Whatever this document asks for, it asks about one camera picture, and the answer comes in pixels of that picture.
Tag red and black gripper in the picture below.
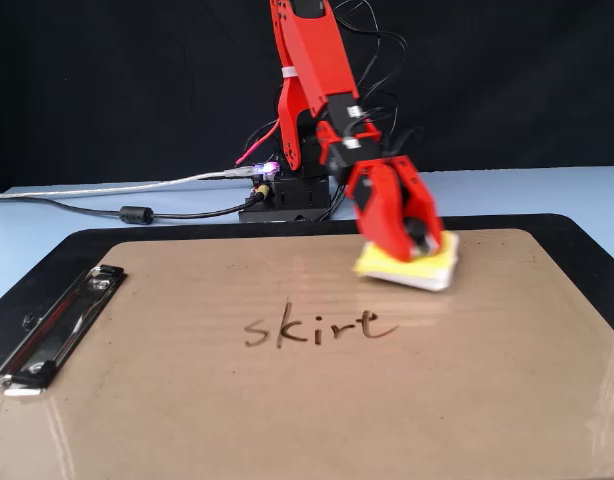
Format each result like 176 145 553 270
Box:
320 133 444 264

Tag yellow white sponge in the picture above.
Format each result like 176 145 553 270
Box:
351 217 461 293

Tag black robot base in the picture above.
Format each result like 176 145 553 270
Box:
238 174 333 224

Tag small controller circuit board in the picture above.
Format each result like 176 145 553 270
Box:
251 160 283 184

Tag brown clipboard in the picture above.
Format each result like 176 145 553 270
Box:
0 228 614 480

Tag black cloth backdrop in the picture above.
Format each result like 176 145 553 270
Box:
0 0 614 194

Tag silver metal clipboard clip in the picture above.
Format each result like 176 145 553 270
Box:
0 265 127 399

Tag black arm motor wires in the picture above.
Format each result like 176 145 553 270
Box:
329 0 423 221

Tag red wire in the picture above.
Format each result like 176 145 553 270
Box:
235 118 283 166

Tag black power cable with ferrite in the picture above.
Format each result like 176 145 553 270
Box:
16 184 273 226

